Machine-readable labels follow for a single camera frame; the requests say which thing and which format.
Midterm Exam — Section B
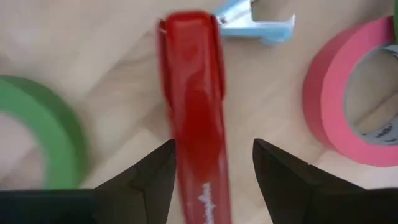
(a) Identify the pink tape roll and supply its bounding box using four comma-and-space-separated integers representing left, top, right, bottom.
302, 15, 398, 168

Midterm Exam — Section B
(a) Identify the light blue staple remover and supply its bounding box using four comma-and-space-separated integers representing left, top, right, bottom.
213, 0, 296, 46

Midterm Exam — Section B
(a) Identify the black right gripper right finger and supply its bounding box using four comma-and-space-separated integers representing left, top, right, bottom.
252, 138, 365, 224

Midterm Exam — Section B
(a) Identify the red stapler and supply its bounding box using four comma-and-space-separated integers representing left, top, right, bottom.
157, 11, 233, 224

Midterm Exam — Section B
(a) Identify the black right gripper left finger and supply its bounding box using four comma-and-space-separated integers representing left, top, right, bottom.
92, 139, 177, 224

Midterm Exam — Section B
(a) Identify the green tape roll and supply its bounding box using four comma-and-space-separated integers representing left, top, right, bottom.
0, 74, 91, 190

